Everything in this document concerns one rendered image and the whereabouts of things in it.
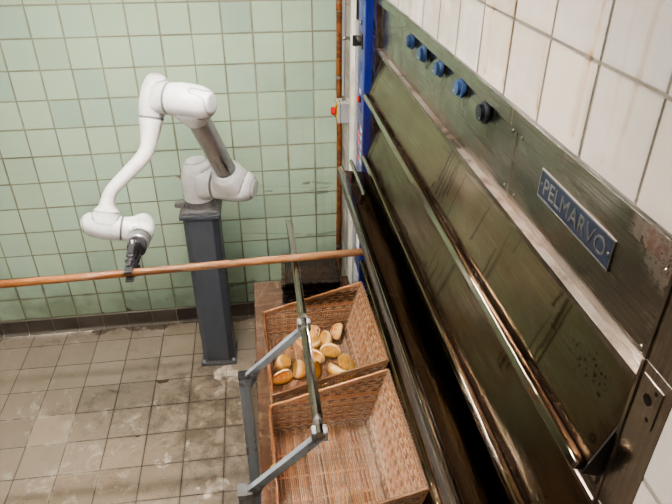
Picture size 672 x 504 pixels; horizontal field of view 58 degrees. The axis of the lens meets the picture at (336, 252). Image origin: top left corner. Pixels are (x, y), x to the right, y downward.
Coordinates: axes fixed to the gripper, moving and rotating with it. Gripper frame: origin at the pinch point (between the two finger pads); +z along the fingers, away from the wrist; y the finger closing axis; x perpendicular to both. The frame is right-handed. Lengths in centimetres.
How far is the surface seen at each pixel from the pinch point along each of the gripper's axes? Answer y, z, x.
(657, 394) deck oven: -74, 151, -100
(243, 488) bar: 22, 85, -41
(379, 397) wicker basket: 44, 34, -92
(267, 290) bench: 60, -66, -51
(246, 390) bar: 28, 40, -42
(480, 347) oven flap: -36, 99, -100
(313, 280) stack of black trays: 38, -40, -74
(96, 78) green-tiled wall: -40, -123, 28
